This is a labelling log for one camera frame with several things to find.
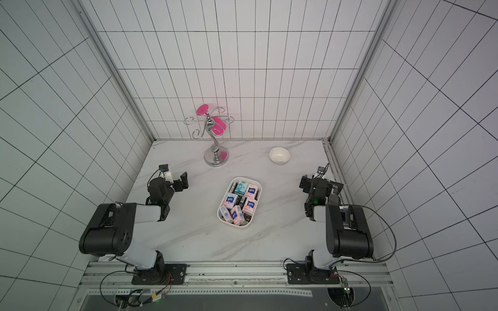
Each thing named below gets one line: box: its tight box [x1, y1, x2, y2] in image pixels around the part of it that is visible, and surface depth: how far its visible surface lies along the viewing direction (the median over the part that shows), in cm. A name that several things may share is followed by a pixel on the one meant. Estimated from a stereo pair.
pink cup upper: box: [195, 104, 210, 116], surface depth 97 cm
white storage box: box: [216, 176, 263, 229], surface depth 89 cm
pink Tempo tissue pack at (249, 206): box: [241, 196, 258, 216], surface depth 87 cm
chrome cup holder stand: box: [184, 106, 235, 168], surface depth 102 cm
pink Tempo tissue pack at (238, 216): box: [229, 205, 247, 227], surface depth 84 cm
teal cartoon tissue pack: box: [234, 180, 250, 196], surface depth 94 cm
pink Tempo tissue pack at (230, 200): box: [223, 192, 238, 210], surface depth 89 cm
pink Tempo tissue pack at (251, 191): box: [245, 184, 259, 199], surface depth 94 cm
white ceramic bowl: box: [269, 147, 291, 164], surface depth 109 cm
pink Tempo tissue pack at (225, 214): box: [219, 205, 233, 223], surface depth 83 cm
